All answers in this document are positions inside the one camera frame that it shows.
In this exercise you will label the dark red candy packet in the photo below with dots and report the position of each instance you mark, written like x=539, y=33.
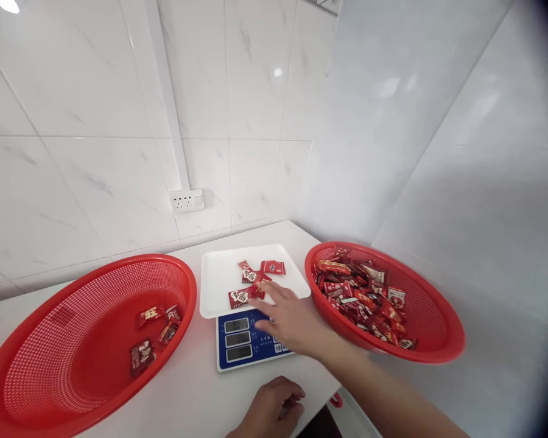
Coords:
x=141, y=357

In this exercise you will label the red heart print candy packet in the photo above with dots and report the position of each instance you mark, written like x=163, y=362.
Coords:
x=239, y=298
x=250, y=276

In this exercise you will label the person's right thumb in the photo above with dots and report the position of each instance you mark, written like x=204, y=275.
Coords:
x=266, y=325

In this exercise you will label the person's right fingers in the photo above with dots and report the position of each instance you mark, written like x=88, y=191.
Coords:
x=279, y=293

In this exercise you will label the person's left fingers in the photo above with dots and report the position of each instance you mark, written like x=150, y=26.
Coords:
x=293, y=403

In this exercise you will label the pile of red candy packets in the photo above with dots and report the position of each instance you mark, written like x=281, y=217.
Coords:
x=363, y=299

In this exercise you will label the small red plastic object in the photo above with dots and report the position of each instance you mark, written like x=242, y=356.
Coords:
x=336, y=401

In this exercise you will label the person's right index finger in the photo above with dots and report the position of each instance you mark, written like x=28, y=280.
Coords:
x=260, y=305

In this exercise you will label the large red plastic basket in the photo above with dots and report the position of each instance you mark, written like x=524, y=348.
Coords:
x=73, y=328

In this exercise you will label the blue digital scale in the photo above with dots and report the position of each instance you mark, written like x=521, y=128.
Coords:
x=242, y=340

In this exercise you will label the white scale tray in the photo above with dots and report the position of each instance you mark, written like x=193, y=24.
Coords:
x=224, y=278

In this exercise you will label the person's left hand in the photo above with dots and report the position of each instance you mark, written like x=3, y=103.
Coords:
x=269, y=408

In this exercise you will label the person's right hand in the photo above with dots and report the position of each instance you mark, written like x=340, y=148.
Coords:
x=294, y=324

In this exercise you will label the white wall socket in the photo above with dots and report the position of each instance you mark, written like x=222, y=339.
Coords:
x=186, y=200

